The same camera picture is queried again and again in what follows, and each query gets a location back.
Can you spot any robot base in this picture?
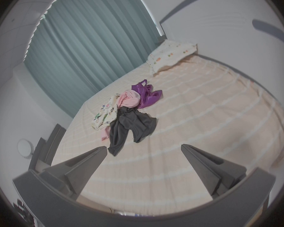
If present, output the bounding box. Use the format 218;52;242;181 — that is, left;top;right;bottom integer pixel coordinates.
110;208;157;218

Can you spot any grey bedside table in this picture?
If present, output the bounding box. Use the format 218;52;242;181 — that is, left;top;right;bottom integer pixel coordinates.
155;33;168;45

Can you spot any white printed pyjama top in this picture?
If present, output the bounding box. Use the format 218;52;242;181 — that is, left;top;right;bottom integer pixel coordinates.
92;95;120;131

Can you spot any purple garment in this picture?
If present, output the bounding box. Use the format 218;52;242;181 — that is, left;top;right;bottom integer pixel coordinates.
132;79;163;109

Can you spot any pink garment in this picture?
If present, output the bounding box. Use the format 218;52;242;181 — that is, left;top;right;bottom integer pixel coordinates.
101;90;141;141

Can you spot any blue-green curtain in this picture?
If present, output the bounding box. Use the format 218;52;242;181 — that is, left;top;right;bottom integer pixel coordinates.
24;6;97;119
48;0;167;94

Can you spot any black chest of drawers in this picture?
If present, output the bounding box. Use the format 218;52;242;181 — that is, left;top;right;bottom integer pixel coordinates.
31;124;67;172

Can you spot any white printed pillow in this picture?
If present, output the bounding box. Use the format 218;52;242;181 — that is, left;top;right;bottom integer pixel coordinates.
147;40;198;75

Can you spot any black T-shirt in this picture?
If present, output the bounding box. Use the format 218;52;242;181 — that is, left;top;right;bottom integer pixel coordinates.
108;107;157;157

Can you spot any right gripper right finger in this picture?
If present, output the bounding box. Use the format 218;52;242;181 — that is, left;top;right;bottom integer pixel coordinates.
181;144;247;200

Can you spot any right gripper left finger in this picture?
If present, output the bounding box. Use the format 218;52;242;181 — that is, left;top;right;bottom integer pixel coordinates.
39;146;108;199

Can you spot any bed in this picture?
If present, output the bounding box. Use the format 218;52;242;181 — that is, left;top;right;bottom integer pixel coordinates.
51;0;284;218

